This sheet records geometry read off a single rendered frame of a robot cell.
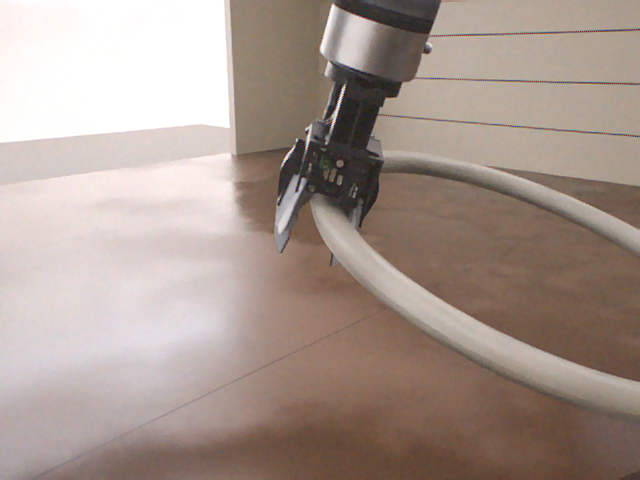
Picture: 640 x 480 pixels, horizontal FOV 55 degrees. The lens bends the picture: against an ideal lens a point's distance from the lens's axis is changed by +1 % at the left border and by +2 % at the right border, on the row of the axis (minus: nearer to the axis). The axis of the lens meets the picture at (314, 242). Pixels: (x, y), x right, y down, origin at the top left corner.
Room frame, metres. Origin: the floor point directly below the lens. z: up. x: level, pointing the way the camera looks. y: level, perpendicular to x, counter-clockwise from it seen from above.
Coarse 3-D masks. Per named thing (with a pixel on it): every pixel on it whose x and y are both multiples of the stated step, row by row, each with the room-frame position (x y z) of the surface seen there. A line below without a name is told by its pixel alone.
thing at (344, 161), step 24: (336, 72) 0.56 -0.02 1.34; (360, 96) 0.53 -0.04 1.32; (384, 96) 0.53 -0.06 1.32; (336, 120) 0.53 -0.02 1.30; (360, 120) 0.56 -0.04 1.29; (312, 144) 0.54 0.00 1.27; (336, 144) 0.54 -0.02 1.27; (360, 144) 0.55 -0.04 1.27; (312, 168) 0.56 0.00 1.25; (336, 168) 0.56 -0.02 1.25; (360, 168) 0.54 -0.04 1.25; (312, 192) 0.56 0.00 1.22; (336, 192) 0.55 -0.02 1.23; (360, 192) 0.55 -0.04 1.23
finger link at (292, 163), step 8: (296, 144) 0.61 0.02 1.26; (304, 144) 0.61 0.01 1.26; (296, 152) 0.61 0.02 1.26; (288, 160) 0.61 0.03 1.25; (296, 160) 0.60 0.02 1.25; (288, 168) 0.61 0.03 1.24; (296, 168) 0.61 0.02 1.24; (280, 176) 0.61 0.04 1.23; (288, 176) 0.61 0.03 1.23; (304, 176) 0.61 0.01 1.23; (280, 184) 0.62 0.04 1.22; (288, 184) 0.61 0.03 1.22; (280, 192) 0.62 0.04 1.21; (280, 200) 0.61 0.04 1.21
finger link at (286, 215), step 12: (288, 192) 0.61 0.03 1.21; (300, 192) 0.59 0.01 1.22; (288, 204) 0.61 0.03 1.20; (300, 204) 0.61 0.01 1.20; (276, 216) 0.61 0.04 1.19; (288, 216) 0.58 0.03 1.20; (276, 228) 0.62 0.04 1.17; (288, 228) 0.62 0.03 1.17; (276, 240) 0.62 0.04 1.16; (288, 240) 0.62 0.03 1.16
